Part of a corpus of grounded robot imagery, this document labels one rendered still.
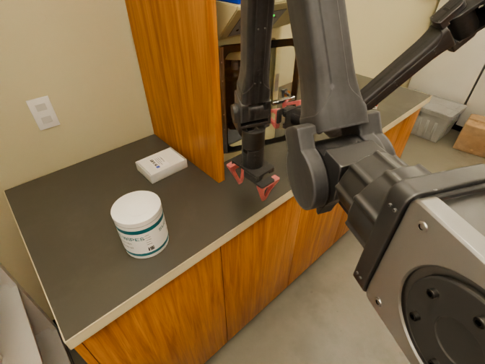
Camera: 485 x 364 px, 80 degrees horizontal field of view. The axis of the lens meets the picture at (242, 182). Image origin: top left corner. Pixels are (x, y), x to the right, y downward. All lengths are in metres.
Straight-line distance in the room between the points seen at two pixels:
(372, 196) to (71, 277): 0.82
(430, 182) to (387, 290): 0.09
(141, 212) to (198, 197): 0.29
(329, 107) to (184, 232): 0.70
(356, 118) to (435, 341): 0.21
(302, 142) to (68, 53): 1.06
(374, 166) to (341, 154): 0.04
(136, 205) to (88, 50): 0.66
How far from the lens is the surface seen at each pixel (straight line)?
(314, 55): 0.34
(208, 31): 0.86
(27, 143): 1.33
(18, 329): 1.50
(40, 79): 1.27
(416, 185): 0.23
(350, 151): 0.31
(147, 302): 0.95
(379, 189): 0.26
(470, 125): 3.60
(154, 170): 1.14
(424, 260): 0.23
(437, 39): 0.91
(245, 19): 0.56
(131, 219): 0.80
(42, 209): 1.19
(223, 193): 1.05
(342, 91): 0.34
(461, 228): 0.21
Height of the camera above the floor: 1.64
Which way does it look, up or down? 40 degrees down
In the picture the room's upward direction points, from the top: straight up
